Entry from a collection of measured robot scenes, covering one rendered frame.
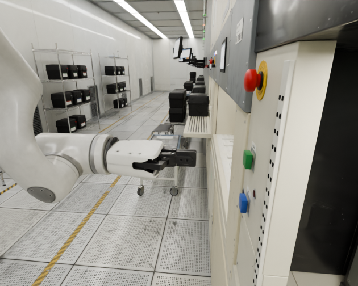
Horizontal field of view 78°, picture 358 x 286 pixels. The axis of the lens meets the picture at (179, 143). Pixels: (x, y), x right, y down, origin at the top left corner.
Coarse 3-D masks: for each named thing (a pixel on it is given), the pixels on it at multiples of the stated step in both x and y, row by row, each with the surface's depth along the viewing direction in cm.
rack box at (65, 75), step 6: (48, 66) 386; (54, 66) 385; (66, 66) 408; (48, 72) 389; (54, 72) 388; (66, 72) 409; (48, 78) 393; (54, 78) 392; (60, 78) 392; (66, 78) 410
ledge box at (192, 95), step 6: (192, 96) 272; (198, 96) 271; (204, 96) 270; (192, 102) 273; (198, 102) 272; (204, 102) 271; (192, 108) 276; (198, 108) 275; (204, 108) 274; (192, 114) 279; (198, 114) 277; (204, 114) 276
